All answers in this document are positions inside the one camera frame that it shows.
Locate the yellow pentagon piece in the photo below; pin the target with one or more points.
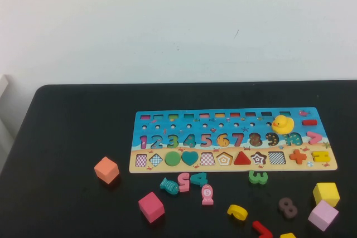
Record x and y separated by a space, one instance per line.
287 235

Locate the green circle piece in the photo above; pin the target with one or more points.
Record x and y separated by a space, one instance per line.
172 158

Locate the teal heart piece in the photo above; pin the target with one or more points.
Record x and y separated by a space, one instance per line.
190 158

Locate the colourful wooden number puzzle board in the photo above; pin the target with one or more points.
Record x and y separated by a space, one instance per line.
251 132

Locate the teal number four piece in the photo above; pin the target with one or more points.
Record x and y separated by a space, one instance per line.
199 179

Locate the pink number five piece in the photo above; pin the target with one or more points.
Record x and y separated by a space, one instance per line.
184 182

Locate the red triangle piece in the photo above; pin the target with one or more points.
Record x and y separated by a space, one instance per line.
242 160

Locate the green number three piece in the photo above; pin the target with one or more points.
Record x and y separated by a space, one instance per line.
258 178

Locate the yellow number six piece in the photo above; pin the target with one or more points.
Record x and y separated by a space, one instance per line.
237 211

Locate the orange plus sign piece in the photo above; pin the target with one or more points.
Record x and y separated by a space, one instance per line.
297 156

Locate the red minus sign piece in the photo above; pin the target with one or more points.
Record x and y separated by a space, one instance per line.
309 122

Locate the pink greater-than sign piece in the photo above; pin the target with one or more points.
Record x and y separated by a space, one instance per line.
314 137

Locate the brown number eight piece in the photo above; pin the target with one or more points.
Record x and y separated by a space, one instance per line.
288 207

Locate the red number seven piece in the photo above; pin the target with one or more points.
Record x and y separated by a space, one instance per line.
261 229

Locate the yellow equals sign piece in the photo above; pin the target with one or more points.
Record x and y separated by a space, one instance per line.
321 156

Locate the teal wooden fish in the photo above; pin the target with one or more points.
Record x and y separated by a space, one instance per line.
168 186

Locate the pink wooden fish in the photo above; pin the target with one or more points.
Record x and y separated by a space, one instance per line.
207 194

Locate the orange foam cube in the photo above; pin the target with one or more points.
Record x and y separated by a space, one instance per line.
106 170

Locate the yellow rubber duck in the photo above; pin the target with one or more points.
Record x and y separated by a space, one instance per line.
283 125

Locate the magenta foam cube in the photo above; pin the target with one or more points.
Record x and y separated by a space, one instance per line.
150 207

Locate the yellow foam cube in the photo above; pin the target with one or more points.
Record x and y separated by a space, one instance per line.
326 193

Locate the light pink foam cube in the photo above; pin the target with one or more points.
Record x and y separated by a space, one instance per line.
323 215

